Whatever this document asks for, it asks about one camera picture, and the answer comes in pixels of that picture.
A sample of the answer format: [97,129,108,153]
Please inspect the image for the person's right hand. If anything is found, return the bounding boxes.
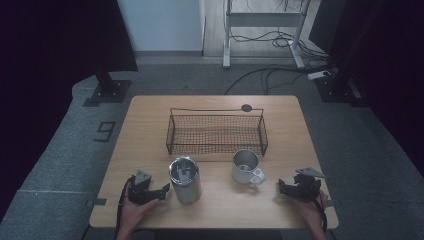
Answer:
[294,189,330,234]

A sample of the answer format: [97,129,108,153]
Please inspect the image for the person's left hand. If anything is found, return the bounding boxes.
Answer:
[118,196,162,235]

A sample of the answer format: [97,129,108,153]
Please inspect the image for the steel mug with handle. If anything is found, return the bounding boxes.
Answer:
[231,148,267,186]

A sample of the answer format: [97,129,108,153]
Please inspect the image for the dark curtain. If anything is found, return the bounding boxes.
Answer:
[0,0,139,221]
[308,0,424,168]

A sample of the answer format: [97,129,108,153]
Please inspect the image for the left hand-held gripper cable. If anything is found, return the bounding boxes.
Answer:
[114,175,135,240]

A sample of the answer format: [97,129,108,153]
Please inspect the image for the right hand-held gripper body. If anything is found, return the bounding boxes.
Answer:
[292,167,327,203]

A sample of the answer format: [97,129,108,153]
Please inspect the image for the black stand with base plate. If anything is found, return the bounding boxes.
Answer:
[83,70,132,108]
[314,66,368,108]

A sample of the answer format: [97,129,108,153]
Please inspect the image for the white power strip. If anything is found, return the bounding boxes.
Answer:
[306,69,332,81]

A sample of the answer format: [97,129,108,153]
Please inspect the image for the brown wire mesh basket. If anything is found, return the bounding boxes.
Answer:
[165,107,269,157]

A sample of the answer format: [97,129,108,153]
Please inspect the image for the tangle of black cables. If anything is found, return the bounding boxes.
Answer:
[229,28,330,63]

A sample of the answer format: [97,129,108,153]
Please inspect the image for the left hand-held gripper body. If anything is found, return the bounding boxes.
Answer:
[127,169,155,206]

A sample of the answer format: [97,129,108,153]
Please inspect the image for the tall steel tumbler cup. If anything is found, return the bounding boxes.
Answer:
[168,156,203,205]

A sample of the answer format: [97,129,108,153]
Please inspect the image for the long black floor cable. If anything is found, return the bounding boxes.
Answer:
[223,63,336,96]

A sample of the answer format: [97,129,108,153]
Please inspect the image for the white metal desk frame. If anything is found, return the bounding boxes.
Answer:
[222,0,313,70]

